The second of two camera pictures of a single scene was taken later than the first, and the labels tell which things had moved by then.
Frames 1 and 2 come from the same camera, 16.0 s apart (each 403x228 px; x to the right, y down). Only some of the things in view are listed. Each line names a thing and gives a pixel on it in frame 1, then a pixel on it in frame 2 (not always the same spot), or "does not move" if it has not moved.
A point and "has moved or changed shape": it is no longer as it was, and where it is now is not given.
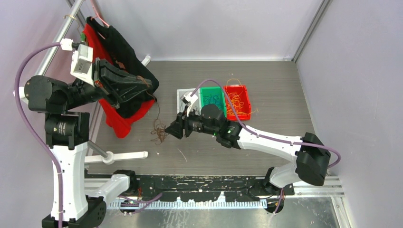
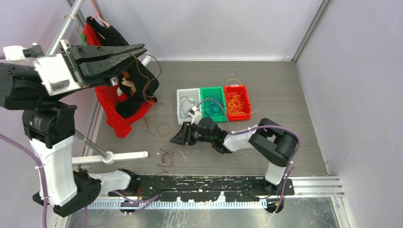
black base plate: x=209 y=188 does not move
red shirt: x=112 y=116 does not move
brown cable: x=160 y=129 has moved or changed shape
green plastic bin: x=213 y=95 does not move
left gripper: x=116 y=91 -> x=102 y=69
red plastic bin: x=240 y=100 does not move
